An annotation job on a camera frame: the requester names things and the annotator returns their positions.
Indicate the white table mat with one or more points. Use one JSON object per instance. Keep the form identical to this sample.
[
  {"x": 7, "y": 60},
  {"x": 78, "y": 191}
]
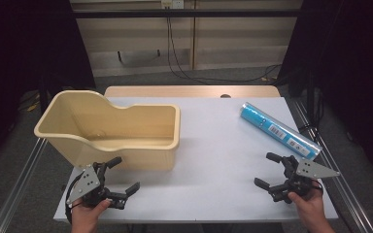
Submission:
[{"x": 220, "y": 161}]

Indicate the white wall socket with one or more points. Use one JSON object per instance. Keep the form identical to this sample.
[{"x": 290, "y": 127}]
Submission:
[{"x": 172, "y": 4}]

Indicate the black curtain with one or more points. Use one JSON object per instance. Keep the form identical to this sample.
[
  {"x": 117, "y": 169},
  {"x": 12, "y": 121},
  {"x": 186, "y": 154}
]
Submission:
[
  {"x": 353, "y": 64},
  {"x": 26, "y": 48}
]

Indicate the person's right hand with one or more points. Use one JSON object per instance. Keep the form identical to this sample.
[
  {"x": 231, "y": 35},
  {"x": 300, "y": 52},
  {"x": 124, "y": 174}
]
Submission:
[{"x": 309, "y": 205}]

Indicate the person's left hand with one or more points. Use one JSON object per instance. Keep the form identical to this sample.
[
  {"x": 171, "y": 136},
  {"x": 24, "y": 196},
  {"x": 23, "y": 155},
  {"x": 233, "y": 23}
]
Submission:
[{"x": 85, "y": 215}]

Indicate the beige plastic bin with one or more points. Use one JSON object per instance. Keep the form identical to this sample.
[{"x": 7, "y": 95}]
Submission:
[{"x": 77, "y": 113}]

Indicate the blue roll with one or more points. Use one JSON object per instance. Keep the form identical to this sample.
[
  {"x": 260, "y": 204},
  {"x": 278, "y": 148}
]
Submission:
[{"x": 261, "y": 121}]

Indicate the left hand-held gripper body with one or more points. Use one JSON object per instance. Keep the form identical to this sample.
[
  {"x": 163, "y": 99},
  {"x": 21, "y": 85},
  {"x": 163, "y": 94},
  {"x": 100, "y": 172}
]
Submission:
[{"x": 85, "y": 184}]

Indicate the black horizontal bar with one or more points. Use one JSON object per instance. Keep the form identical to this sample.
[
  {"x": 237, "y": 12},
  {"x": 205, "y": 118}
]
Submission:
[{"x": 187, "y": 13}]

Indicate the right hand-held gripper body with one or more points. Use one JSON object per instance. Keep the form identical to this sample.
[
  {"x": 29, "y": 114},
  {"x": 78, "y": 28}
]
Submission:
[{"x": 314, "y": 170}]

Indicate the aluminium rail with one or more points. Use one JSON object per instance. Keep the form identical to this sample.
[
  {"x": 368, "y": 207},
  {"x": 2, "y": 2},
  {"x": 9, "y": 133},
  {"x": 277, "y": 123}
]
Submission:
[
  {"x": 16, "y": 187},
  {"x": 346, "y": 197}
]

